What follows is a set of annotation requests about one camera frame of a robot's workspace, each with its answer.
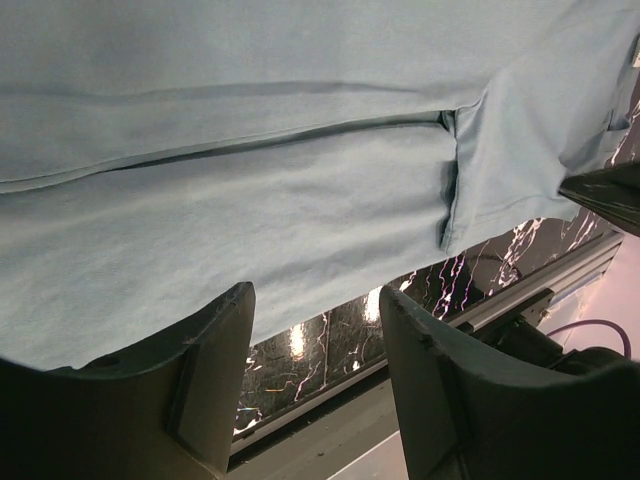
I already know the aluminium frame rail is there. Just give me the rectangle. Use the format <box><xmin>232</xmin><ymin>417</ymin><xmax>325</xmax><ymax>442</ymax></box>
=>
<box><xmin>446</xmin><ymin>231</ymin><xmax>624</xmax><ymax>331</ymax></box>

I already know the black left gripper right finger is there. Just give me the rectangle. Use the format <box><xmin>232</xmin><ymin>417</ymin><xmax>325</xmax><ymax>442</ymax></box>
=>
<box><xmin>379</xmin><ymin>287</ymin><xmax>639</xmax><ymax>479</ymax></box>

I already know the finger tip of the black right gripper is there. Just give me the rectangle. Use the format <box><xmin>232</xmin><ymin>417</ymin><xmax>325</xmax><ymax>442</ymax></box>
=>
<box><xmin>559</xmin><ymin>162</ymin><xmax>640</xmax><ymax>234</ymax></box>

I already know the grey blue t shirt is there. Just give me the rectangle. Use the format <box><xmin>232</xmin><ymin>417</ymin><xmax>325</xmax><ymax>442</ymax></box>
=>
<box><xmin>1</xmin><ymin>1</ymin><xmax>639</xmax><ymax>370</ymax></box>

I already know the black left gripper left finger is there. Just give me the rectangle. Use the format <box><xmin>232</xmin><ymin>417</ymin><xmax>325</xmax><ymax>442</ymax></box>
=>
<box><xmin>1</xmin><ymin>282</ymin><xmax>256</xmax><ymax>479</ymax></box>

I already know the right arm base joint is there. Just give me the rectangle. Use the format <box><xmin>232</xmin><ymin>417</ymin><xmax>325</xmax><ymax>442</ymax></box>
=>
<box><xmin>473</xmin><ymin>314</ymin><xmax>632</xmax><ymax>375</ymax></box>

